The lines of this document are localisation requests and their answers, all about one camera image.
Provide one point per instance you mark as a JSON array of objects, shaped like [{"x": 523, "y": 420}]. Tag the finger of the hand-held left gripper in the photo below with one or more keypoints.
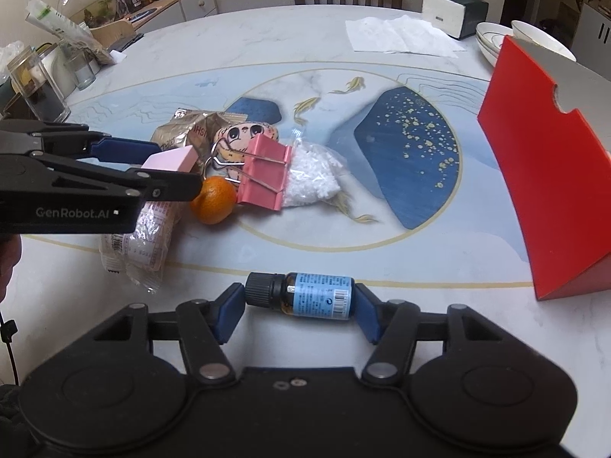
[
  {"x": 162, "y": 186},
  {"x": 124, "y": 150}
]

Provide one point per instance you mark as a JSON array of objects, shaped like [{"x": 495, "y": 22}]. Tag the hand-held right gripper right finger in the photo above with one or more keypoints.
[{"x": 366, "y": 312}]

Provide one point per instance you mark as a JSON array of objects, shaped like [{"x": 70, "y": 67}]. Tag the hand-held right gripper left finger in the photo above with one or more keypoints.
[{"x": 231, "y": 312}]

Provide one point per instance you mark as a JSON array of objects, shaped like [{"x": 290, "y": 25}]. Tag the pink block eraser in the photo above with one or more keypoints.
[{"x": 169, "y": 160}]

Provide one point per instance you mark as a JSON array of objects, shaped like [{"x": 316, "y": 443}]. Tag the small bottle with blue label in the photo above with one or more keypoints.
[{"x": 315, "y": 293}]

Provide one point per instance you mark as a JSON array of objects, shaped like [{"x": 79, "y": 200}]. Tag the silver foil snack packet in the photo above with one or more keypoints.
[{"x": 179, "y": 133}]

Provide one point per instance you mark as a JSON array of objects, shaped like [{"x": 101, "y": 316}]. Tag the clear purple printed snack packet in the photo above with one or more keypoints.
[{"x": 152, "y": 243}]

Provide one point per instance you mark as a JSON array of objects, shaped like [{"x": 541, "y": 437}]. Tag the small clear plastic packet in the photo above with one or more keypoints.
[{"x": 112, "y": 253}]

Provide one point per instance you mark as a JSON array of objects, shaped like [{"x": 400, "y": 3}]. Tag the large pink binder clip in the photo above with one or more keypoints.
[{"x": 265, "y": 176}]

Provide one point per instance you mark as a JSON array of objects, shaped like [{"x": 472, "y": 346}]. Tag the red cardboard box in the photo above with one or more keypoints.
[{"x": 539, "y": 167}]

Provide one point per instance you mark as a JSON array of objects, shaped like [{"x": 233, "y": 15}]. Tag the person's left forearm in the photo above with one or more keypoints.
[{"x": 7, "y": 267}]

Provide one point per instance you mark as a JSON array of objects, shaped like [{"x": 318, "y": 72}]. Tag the orange tangerine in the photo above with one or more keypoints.
[{"x": 215, "y": 203}]

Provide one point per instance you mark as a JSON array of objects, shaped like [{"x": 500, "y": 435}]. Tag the clear glass cup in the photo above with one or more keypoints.
[{"x": 81, "y": 74}]

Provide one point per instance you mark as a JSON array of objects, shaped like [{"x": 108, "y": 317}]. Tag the cartoon face pouch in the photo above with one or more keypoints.
[{"x": 238, "y": 136}]

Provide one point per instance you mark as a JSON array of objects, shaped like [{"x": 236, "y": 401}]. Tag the clear glass container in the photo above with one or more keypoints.
[{"x": 38, "y": 90}]

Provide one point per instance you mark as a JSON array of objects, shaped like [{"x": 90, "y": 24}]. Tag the white plastic wrappers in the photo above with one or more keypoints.
[{"x": 62, "y": 28}]

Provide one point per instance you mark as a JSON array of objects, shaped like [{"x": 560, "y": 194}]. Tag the clear bag of white pellets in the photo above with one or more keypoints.
[{"x": 310, "y": 176}]

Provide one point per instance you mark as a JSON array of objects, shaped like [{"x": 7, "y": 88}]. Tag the white and wood sideboard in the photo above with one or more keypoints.
[{"x": 195, "y": 2}]

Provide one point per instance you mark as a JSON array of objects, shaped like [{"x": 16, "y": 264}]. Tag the white paper napkins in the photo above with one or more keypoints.
[{"x": 401, "y": 36}]

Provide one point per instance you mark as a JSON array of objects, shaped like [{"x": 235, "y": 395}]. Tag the white and green tissue box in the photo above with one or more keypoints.
[{"x": 448, "y": 14}]

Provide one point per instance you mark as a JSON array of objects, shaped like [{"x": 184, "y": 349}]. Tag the white bowl with gold rim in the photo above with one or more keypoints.
[{"x": 539, "y": 38}]

